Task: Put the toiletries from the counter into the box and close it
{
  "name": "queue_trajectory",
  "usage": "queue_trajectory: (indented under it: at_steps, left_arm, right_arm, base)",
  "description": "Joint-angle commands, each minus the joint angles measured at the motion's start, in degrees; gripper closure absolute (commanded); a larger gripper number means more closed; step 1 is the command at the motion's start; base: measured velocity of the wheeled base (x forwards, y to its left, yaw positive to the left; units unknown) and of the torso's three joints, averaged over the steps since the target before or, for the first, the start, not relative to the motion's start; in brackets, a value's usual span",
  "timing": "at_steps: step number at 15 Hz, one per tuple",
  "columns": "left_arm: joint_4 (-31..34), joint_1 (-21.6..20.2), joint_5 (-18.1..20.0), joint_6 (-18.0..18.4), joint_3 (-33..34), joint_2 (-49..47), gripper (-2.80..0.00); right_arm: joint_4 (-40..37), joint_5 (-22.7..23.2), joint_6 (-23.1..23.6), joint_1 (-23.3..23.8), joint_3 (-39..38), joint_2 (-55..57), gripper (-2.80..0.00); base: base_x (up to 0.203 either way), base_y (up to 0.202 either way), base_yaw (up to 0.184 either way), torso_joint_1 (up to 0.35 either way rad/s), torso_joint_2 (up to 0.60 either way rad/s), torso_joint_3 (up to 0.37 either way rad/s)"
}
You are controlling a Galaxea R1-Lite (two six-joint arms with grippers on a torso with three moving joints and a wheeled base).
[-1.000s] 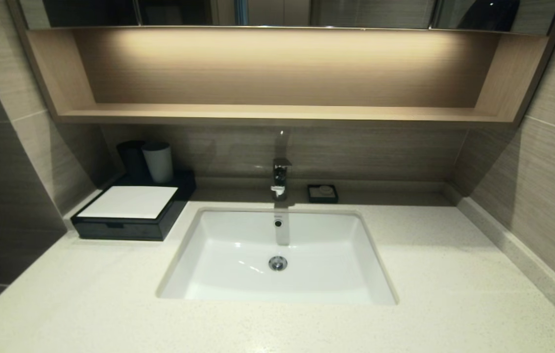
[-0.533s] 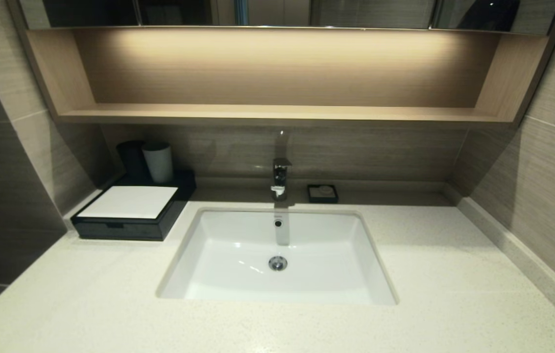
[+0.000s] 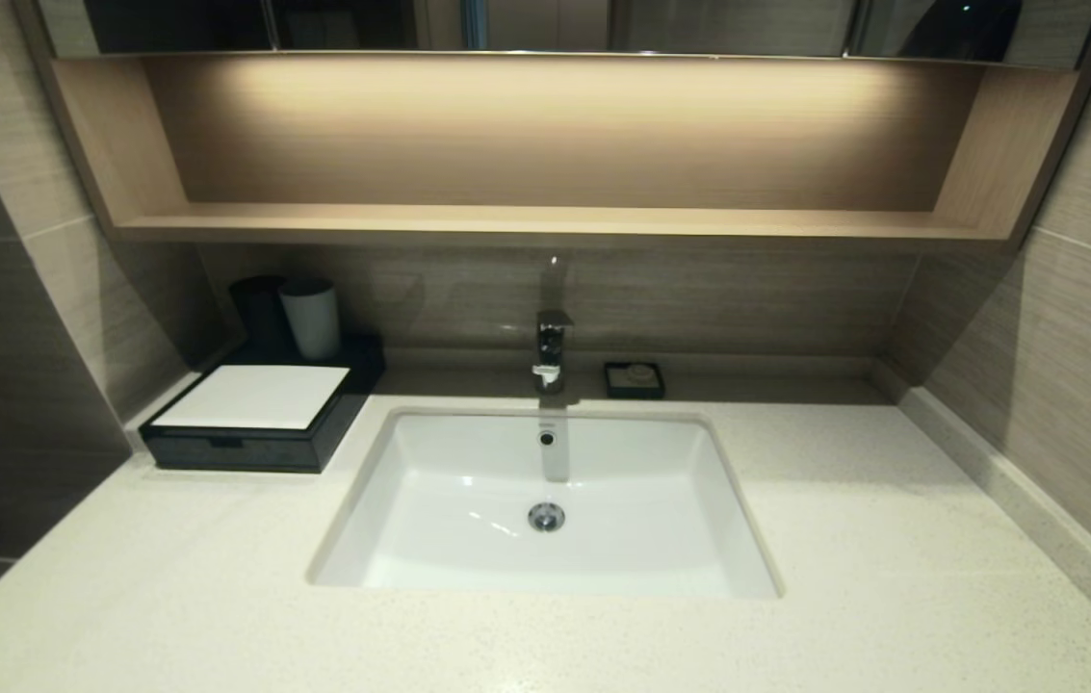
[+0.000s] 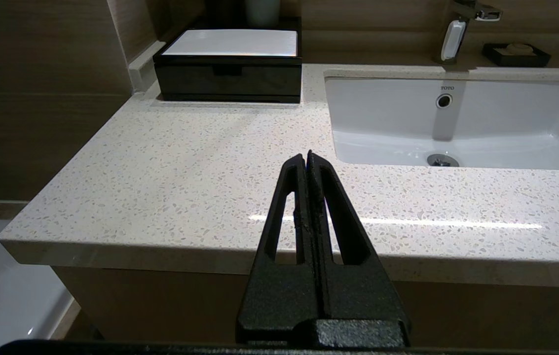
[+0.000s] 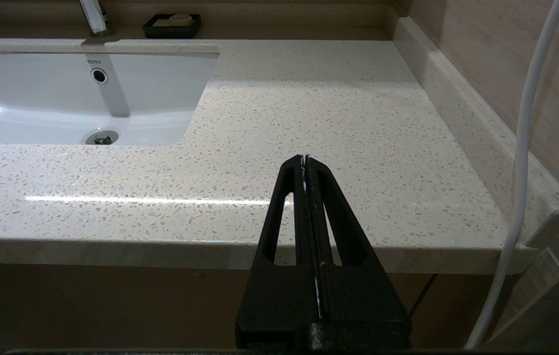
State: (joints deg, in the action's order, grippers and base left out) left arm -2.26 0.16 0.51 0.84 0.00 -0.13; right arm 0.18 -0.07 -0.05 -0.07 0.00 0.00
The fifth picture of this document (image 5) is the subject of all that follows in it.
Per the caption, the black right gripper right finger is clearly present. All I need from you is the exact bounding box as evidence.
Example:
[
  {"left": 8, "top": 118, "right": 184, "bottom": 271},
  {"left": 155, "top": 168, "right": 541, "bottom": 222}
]
[{"left": 305, "top": 155, "right": 411, "bottom": 349}]

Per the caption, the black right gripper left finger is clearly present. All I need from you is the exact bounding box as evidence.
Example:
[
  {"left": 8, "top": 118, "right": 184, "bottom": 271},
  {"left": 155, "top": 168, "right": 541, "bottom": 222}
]
[{"left": 235, "top": 155, "right": 320, "bottom": 349}]

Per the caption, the wooden vanity cabinet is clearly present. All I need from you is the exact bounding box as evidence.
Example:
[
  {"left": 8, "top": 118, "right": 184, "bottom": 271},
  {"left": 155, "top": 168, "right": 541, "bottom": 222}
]
[{"left": 0, "top": 264, "right": 519, "bottom": 352}]

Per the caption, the clear glass panel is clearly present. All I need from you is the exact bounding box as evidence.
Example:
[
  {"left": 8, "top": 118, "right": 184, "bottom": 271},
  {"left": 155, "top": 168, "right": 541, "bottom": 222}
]
[{"left": 484, "top": 211, "right": 559, "bottom": 352}]

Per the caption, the chrome sink drain stopper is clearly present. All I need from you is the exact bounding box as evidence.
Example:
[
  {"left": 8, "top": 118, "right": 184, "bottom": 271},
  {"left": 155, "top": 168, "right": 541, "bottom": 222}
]
[{"left": 85, "top": 130, "right": 119, "bottom": 146}]

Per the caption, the black soap dish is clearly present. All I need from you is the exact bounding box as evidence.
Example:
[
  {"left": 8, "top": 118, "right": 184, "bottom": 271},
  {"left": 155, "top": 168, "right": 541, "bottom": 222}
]
[{"left": 143, "top": 13, "right": 202, "bottom": 39}]

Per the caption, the white ceramic sink basin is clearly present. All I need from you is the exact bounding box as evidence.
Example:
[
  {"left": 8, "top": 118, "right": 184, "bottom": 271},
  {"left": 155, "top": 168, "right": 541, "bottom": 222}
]
[{"left": 0, "top": 50, "right": 221, "bottom": 146}]

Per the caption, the chrome faucet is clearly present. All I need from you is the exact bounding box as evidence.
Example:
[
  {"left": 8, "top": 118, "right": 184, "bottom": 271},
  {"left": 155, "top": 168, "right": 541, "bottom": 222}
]
[{"left": 79, "top": 0, "right": 117, "bottom": 38}]

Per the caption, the metal glass panel bracket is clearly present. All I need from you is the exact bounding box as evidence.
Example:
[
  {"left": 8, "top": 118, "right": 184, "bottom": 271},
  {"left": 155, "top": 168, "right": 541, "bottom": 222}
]
[{"left": 523, "top": 210, "right": 559, "bottom": 250}]

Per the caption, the white flexible hose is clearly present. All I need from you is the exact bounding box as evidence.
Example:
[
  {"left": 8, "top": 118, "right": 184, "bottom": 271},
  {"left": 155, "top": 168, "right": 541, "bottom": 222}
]
[{"left": 464, "top": 0, "right": 559, "bottom": 350}]

